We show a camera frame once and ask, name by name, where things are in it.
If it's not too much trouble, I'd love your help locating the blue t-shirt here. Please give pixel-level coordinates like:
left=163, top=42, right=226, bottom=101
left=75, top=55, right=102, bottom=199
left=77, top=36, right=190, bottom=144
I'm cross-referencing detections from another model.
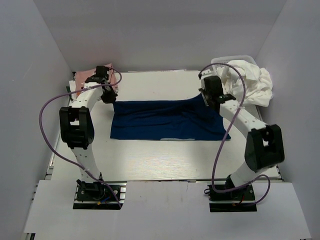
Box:
left=110, top=94, right=231, bottom=141

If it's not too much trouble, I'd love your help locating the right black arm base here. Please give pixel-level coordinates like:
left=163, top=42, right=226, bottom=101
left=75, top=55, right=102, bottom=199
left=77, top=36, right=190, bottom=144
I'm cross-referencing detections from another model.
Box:
left=203, top=185, right=257, bottom=213

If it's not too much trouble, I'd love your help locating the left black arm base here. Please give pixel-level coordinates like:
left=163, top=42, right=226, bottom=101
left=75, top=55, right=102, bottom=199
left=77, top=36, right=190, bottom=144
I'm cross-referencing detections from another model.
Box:
left=73, top=179, right=126, bottom=210

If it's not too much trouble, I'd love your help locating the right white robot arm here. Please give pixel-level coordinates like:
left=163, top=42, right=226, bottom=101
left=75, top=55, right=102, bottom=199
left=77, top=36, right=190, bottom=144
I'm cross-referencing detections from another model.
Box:
left=198, top=74, right=285, bottom=200

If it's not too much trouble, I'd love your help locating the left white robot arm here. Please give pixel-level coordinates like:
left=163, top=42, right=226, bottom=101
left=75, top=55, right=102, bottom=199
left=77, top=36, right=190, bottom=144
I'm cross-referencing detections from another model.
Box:
left=59, top=65, right=118, bottom=200

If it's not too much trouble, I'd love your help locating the crumpled white t-shirts pile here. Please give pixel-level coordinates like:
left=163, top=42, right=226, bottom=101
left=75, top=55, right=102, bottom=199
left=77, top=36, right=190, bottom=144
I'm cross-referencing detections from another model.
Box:
left=216, top=60, right=273, bottom=107

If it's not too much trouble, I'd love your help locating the white plastic basket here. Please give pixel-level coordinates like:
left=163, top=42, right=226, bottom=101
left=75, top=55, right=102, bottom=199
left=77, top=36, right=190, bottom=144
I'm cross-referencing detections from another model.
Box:
left=211, top=55, right=257, bottom=65

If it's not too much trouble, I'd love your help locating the folded pink t-shirt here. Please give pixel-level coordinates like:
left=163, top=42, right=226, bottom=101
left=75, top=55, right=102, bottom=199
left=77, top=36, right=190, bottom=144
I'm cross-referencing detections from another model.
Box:
left=75, top=68, right=117, bottom=90

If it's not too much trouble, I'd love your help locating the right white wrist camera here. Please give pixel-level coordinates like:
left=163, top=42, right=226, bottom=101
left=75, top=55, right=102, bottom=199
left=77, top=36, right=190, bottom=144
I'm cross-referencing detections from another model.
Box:
left=198, top=69, right=213, bottom=80

